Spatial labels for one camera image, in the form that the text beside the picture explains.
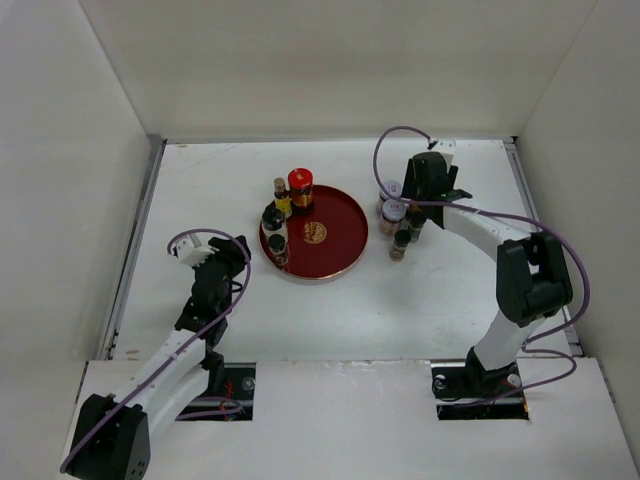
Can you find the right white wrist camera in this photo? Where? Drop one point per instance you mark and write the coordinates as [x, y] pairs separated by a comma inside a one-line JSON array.
[[445, 147]]

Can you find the white lid sauce jar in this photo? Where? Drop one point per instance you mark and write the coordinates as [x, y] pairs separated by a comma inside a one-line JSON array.
[[390, 189]]

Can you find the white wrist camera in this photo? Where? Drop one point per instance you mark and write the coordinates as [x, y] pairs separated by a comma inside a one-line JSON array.
[[445, 147], [190, 253]]

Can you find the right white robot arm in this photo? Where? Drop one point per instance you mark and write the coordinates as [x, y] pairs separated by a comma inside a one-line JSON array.
[[532, 279]]

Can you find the round red tray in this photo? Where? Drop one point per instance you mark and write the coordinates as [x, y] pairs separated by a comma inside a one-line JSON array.
[[328, 240]]

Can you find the small black cap spice jar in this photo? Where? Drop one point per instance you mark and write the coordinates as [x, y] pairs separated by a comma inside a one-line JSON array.
[[278, 247]]

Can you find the brown spice bottle front right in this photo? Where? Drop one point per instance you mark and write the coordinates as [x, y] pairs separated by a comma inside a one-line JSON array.
[[401, 241]]

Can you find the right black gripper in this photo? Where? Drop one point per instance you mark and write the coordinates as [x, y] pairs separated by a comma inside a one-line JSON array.
[[411, 187]]

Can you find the small yellow label oil bottle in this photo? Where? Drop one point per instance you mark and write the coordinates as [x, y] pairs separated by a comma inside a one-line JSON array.
[[282, 198]]

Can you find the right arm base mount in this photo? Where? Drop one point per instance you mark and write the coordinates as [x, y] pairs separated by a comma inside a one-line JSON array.
[[460, 397]]

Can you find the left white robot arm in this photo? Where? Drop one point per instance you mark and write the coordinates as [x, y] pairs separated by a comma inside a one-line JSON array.
[[114, 432]]

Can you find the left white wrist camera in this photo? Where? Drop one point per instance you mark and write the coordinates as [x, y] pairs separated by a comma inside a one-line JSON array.
[[190, 253]]

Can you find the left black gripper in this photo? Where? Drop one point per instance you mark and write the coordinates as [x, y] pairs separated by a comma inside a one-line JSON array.
[[231, 252]]

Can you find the clear bottle black pump cap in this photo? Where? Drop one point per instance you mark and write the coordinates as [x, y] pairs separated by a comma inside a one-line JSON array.
[[274, 222]]

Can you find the black cap spice bottle right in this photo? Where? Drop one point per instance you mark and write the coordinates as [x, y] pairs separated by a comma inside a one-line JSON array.
[[417, 220]]

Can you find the red lid chili sauce jar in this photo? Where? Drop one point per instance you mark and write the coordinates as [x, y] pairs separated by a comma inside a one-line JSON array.
[[301, 190]]

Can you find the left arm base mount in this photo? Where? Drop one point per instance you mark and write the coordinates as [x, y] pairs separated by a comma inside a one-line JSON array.
[[228, 398]]

